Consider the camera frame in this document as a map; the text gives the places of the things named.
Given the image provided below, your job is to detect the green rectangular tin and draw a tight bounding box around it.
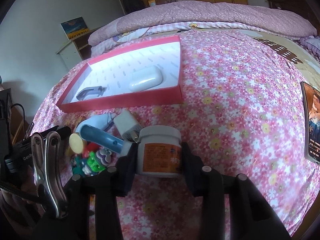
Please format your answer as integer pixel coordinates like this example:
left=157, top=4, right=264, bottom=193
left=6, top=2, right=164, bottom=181
left=71, top=154, right=87, bottom=177

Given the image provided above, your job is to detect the red shallow cardboard box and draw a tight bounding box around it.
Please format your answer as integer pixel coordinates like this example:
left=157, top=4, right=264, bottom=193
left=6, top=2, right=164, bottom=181
left=56, top=35, right=183, bottom=113

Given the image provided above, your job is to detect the white earbuds case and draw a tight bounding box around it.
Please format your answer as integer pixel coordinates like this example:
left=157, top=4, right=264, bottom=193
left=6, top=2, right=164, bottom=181
left=129, top=66, right=163, bottom=92

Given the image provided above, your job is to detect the white wall charger plug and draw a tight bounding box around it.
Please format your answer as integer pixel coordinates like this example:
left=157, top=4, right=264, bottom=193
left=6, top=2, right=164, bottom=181
left=113, top=109, right=142, bottom=142

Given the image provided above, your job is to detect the white jar orange label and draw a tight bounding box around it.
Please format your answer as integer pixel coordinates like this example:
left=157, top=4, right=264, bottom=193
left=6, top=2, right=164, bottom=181
left=137, top=125, right=181, bottom=178

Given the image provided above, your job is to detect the blue inhaler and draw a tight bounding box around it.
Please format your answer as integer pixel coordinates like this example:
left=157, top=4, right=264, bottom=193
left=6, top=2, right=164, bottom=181
left=79, top=125, right=124, bottom=154

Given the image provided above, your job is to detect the dark wooden headboard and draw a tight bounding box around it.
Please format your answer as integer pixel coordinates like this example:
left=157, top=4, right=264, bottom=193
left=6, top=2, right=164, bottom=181
left=267, top=0, right=319, bottom=29

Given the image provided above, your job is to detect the metal spring clamp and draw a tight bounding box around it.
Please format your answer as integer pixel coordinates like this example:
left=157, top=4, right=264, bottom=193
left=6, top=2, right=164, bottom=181
left=31, top=131, right=67, bottom=218

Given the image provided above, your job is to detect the white purple pillow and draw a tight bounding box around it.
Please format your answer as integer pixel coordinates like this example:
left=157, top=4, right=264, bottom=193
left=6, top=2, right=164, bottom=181
left=298, top=36, right=320, bottom=62

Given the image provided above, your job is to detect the black cable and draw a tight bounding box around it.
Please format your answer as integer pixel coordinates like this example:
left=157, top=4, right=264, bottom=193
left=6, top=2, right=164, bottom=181
left=10, top=103, right=27, bottom=136

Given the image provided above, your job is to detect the white bedside shelf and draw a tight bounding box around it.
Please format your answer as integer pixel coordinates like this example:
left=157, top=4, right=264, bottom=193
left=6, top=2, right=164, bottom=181
left=56, top=28, right=97, bottom=70

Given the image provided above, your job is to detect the light blue oval case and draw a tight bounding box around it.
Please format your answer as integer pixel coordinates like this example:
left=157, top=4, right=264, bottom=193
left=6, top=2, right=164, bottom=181
left=75, top=113, right=117, bottom=133

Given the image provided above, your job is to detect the blue yellow picture card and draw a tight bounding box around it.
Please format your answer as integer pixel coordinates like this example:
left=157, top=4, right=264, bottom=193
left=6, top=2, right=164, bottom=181
left=60, top=17, right=89, bottom=40

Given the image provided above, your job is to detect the grey metal clip tool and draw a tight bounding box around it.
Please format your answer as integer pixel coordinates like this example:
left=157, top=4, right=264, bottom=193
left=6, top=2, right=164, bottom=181
left=76, top=86, right=105, bottom=101

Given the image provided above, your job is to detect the pink floral bed sheet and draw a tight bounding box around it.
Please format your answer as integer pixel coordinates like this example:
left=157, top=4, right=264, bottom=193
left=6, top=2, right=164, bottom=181
left=33, top=30, right=319, bottom=239

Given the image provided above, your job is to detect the red green cartoon figurine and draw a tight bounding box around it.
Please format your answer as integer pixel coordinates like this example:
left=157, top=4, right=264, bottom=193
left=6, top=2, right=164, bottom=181
left=81, top=142, right=112, bottom=176

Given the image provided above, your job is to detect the pink folded quilt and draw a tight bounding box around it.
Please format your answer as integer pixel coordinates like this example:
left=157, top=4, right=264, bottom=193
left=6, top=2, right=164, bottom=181
left=88, top=0, right=317, bottom=47

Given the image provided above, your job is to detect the portrait book cover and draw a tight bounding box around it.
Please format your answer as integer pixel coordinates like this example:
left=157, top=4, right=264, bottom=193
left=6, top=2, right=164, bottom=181
left=300, top=81, right=320, bottom=165

